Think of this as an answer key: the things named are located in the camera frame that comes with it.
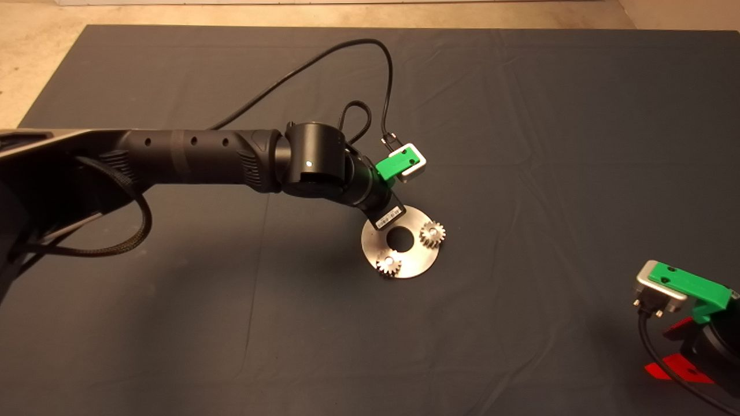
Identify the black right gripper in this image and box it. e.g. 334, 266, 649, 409
645, 298, 740, 399

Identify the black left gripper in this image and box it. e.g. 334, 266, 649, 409
351, 161, 405, 232

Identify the small steel planetary gear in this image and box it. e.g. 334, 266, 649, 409
376, 252, 404, 278
420, 221, 447, 250

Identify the round metal carrier plate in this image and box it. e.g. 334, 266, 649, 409
361, 203, 441, 280

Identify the dark grey table cloth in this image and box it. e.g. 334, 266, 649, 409
0, 23, 740, 416

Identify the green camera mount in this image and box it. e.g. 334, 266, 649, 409
376, 146, 419, 187
647, 263, 740, 325

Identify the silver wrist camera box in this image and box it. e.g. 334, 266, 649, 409
633, 260, 689, 317
388, 143, 428, 184

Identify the braided black cable loop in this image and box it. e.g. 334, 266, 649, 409
337, 101, 372, 146

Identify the thick braided black cable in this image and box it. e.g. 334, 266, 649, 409
16, 156, 154, 258

